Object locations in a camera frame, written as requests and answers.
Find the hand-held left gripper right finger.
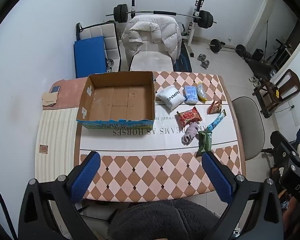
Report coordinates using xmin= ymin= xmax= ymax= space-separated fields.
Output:
xmin=201 ymin=152 xmax=283 ymax=240

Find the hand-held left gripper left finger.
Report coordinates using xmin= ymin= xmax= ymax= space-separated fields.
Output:
xmin=18 ymin=151 xmax=101 ymax=240

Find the green packet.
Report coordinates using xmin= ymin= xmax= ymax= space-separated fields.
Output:
xmin=196 ymin=130 xmax=213 ymax=157

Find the purple cloth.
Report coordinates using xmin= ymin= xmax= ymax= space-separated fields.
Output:
xmin=182 ymin=122 xmax=199 ymax=145

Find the long blue packet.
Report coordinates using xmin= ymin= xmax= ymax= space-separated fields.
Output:
xmin=205 ymin=109 xmax=227 ymax=132

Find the red snack packet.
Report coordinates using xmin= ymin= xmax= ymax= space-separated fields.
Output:
xmin=176 ymin=107 xmax=203 ymax=127

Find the orange triangular snack packet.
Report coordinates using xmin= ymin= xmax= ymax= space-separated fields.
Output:
xmin=208 ymin=99 xmax=223 ymax=115

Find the cardboard box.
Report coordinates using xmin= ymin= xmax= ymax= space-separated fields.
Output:
xmin=76 ymin=71 xmax=156 ymax=130

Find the light blue tissue packet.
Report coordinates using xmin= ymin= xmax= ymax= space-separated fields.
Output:
xmin=183 ymin=85 xmax=199 ymax=104

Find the white soft pouch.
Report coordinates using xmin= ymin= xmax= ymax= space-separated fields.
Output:
xmin=156 ymin=85 xmax=185 ymax=110

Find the person's right forearm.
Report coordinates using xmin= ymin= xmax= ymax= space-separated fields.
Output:
xmin=284 ymin=196 xmax=300 ymax=230

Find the beige office chair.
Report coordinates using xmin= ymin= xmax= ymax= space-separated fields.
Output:
xmin=231 ymin=97 xmax=273 ymax=160

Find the pink striped mat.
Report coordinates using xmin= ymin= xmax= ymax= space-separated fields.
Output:
xmin=35 ymin=79 xmax=90 ymax=200

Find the dark wooden chair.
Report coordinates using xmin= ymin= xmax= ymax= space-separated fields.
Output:
xmin=252 ymin=69 xmax=300 ymax=118

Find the grey fleece clothing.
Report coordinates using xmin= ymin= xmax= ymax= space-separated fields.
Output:
xmin=107 ymin=199 xmax=220 ymax=240

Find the beige folded cloth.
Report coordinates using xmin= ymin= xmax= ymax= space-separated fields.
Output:
xmin=41 ymin=92 xmax=59 ymax=106

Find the black speaker box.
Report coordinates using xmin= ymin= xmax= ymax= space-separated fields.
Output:
xmin=252 ymin=49 xmax=265 ymax=62

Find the short barbell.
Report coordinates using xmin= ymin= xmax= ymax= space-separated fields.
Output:
xmin=209 ymin=39 xmax=246 ymax=57

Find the blue folding mat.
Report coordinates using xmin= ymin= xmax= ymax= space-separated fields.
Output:
xmin=73 ymin=36 xmax=107 ymax=79

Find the black weight bench pad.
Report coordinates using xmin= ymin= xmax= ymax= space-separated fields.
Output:
xmin=173 ymin=46 xmax=193 ymax=72

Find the white padded cushion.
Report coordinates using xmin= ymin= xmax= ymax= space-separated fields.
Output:
xmin=80 ymin=22 xmax=122 ymax=72

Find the white barbell rack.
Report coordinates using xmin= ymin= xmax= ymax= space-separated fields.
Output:
xmin=129 ymin=0 xmax=207 ymax=58

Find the white down jacket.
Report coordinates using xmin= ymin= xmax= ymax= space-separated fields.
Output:
xmin=122 ymin=14 xmax=182 ymax=64

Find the barbell with black plates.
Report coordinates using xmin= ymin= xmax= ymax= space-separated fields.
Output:
xmin=105 ymin=4 xmax=217 ymax=29

